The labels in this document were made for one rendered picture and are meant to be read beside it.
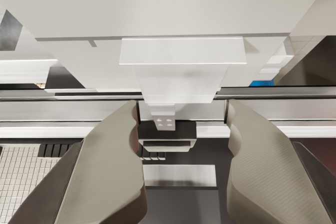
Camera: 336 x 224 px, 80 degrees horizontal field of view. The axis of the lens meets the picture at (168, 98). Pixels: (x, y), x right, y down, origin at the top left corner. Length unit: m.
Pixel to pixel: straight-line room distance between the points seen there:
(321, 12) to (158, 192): 0.32
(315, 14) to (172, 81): 0.24
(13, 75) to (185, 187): 0.26
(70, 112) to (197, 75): 0.39
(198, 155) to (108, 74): 0.57
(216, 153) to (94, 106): 0.43
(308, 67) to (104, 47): 0.66
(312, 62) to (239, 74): 0.53
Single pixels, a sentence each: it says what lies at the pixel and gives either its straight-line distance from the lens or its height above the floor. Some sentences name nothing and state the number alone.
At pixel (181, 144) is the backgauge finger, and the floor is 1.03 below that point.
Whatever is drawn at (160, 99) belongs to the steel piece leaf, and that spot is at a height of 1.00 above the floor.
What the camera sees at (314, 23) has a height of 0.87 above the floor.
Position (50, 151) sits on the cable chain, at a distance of 0.70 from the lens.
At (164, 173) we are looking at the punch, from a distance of 0.22.
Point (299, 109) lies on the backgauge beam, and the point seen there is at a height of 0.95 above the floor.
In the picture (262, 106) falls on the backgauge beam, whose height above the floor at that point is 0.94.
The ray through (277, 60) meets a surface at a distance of 0.26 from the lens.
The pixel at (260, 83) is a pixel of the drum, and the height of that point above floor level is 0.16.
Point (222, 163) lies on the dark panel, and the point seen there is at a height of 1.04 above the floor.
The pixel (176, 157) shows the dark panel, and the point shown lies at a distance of 0.72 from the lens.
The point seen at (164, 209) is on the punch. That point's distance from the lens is 0.21.
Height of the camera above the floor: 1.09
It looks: 22 degrees down
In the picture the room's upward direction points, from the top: 180 degrees counter-clockwise
